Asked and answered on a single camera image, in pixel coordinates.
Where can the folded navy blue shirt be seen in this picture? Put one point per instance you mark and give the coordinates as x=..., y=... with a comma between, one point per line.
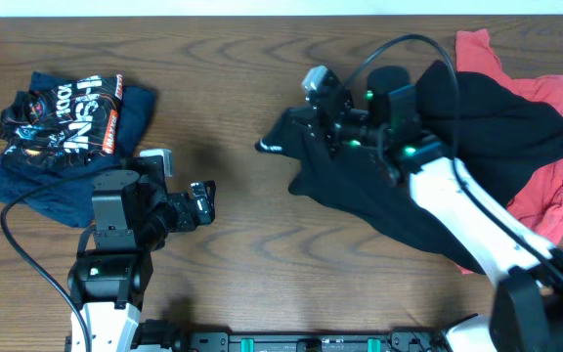
x=64, y=194

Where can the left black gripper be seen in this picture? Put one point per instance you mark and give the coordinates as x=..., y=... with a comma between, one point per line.
x=205, y=208

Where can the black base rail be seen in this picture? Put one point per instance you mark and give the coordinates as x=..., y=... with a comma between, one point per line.
x=396, y=341

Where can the black t-shirt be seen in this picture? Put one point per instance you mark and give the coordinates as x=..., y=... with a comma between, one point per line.
x=504, y=140

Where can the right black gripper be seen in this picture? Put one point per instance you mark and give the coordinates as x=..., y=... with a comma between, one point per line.
x=321, y=119

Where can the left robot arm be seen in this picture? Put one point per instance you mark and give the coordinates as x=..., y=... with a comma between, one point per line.
x=134, y=214

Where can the folded black printed shirt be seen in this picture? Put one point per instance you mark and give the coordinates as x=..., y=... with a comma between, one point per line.
x=65, y=125

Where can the red t-shirt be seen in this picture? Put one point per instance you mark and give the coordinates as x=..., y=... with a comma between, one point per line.
x=539, y=206

